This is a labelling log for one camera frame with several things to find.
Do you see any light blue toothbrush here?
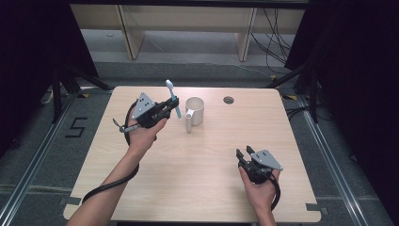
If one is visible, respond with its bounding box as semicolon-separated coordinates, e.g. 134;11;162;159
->
165;79;183;120

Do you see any black cable bundle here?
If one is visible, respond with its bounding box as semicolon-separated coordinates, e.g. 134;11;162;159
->
250;8;294;76

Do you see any person's right hand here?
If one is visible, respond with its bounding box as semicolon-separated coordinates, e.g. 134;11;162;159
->
238;166;281;216

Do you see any person's left hand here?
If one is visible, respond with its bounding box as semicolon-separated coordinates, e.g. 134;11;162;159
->
126;116;168;155

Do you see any light wooden shelf unit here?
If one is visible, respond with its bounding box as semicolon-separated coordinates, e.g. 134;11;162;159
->
70;3;307;62

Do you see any grey metal floor rail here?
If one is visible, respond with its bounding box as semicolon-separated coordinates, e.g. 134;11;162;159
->
295;93;379;226
0;93;79;226

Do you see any white cup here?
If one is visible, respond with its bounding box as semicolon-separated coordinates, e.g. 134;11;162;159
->
184;96;205;134

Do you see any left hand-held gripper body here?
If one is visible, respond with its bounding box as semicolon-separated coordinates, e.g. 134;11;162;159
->
131;92;172;129

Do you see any black metal stand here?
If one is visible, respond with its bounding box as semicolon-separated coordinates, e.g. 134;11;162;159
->
51;62;115;124
263;60;322;124

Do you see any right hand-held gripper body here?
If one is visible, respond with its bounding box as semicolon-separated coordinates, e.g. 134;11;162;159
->
238;149;284;186

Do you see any black curtain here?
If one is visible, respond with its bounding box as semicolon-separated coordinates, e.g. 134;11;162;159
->
0;0;99;154
284;0;399;220

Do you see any thick black cable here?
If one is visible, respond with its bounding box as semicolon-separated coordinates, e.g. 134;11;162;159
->
81;99;140;205
268;173;282;212

